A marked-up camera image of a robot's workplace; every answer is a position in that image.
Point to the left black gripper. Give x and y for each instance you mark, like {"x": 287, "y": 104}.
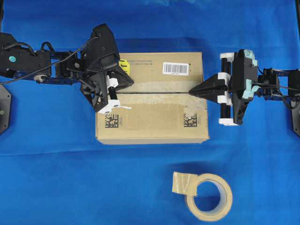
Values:
{"x": 101, "y": 57}

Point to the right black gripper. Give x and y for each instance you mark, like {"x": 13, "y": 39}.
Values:
{"x": 239, "y": 83}

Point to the brown cardboard box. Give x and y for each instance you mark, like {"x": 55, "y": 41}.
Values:
{"x": 157, "y": 108}

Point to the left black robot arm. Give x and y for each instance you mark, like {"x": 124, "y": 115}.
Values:
{"x": 18, "y": 61}

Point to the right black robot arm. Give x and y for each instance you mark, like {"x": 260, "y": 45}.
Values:
{"x": 276, "y": 85}

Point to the beige packing tape roll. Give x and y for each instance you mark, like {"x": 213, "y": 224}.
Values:
{"x": 207, "y": 196}

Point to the blue table cloth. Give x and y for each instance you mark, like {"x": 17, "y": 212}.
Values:
{"x": 53, "y": 170}

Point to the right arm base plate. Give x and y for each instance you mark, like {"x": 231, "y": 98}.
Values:
{"x": 295, "y": 118}

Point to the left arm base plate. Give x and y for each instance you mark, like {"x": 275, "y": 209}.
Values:
{"x": 5, "y": 104}

